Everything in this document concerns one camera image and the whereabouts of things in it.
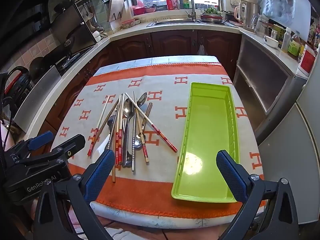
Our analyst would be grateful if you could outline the white plastic bottle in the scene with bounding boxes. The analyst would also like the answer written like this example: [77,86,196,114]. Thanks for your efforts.
[281,27,292,53]

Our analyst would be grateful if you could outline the red bowl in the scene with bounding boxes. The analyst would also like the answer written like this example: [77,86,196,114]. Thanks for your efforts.
[132,5,147,16]

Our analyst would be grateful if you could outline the dark brown wooden chopstick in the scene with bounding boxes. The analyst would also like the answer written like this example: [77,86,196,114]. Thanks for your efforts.
[93,98,120,144]

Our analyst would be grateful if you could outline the small steel fork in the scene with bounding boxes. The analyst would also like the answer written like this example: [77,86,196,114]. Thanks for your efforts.
[107,115,117,152]

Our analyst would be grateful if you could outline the steel basin with vegetables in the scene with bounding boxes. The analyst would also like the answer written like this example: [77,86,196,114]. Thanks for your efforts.
[199,7,224,23]

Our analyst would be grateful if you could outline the clear plastic bag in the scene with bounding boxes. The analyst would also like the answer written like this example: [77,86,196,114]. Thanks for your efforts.
[259,0,312,40]

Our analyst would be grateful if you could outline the gold-handled steel spoon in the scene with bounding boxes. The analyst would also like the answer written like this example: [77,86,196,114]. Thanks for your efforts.
[134,102,153,148]

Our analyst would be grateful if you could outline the black wok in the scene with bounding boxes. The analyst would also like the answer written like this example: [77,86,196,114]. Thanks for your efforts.
[29,57,47,80]

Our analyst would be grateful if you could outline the dark wooden kitchen cabinets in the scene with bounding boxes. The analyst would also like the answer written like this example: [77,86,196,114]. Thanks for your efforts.
[32,29,243,155]

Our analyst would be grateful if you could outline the black and red object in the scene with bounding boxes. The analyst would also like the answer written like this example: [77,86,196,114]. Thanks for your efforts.
[4,66,33,98]

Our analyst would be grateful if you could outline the green plastic tray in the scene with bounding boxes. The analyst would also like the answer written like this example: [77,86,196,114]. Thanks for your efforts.
[171,82,241,204]

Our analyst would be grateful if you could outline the large steel spoon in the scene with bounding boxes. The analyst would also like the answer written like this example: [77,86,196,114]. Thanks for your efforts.
[122,98,135,167]

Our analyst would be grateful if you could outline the steel splash panel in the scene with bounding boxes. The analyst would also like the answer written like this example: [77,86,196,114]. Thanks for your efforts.
[12,65,62,133]

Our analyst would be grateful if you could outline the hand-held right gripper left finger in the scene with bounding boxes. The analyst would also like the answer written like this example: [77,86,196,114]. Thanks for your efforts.
[34,149,118,240]

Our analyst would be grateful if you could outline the grey refrigerator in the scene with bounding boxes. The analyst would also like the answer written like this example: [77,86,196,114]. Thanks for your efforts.
[257,50,320,224]

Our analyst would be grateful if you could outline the white electric kettle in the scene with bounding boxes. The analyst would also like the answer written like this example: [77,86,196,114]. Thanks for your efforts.
[234,0,249,23]

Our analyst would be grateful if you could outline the red container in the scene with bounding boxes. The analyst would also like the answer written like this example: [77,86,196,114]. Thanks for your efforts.
[297,44,317,74]

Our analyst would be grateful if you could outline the pink-rimmed bowl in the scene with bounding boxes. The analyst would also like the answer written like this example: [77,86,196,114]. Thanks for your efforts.
[121,19,140,28]

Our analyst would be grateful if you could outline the gas stove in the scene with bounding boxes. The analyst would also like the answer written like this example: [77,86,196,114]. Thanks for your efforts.
[54,47,93,70]

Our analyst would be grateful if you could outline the white ceramic spoon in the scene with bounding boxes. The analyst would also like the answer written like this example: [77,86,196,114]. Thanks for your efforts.
[95,134,112,157]

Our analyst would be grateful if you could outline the white kitchen countertop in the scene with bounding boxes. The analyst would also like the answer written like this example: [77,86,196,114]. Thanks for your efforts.
[14,16,309,135]

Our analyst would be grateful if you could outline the green-labelled bottle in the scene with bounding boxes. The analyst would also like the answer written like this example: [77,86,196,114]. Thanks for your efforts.
[287,34,304,57]

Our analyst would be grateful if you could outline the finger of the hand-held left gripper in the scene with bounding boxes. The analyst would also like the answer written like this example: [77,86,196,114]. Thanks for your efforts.
[10,131,54,160]
[20,134,86,167]

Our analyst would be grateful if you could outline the steel sink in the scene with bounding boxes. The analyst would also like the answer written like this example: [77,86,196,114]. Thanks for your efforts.
[146,18,200,27]

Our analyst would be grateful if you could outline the small white bowl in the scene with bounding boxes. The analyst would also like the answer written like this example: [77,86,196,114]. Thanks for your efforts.
[91,30,108,43]

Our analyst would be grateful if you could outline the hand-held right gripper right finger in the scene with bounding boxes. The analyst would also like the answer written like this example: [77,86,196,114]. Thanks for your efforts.
[216,150,299,240]

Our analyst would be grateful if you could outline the steel faucet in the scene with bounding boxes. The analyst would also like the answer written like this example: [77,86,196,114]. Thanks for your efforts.
[179,0,197,20]

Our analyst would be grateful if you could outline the steel appliance cabinet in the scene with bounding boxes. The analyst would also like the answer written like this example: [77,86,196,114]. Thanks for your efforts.
[232,31,308,138]

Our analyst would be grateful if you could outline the white cutting board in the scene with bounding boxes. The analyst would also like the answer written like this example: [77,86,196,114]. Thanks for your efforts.
[107,0,133,23]

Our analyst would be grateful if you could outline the glass jug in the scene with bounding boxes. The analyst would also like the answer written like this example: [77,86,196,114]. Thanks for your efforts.
[251,15,272,38]

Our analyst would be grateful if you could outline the steel soup spoon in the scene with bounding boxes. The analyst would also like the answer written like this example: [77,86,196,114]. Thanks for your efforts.
[136,92,148,107]

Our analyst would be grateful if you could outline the steel chopstick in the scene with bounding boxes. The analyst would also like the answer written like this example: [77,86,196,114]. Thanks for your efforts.
[132,91,137,172]

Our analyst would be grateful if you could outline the orange patterned blanket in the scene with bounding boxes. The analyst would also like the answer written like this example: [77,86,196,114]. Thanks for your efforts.
[50,62,265,217]

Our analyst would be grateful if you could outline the red patterned chopstick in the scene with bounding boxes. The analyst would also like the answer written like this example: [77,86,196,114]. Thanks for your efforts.
[87,97,110,157]
[115,94,124,166]
[124,92,178,153]
[118,94,125,166]

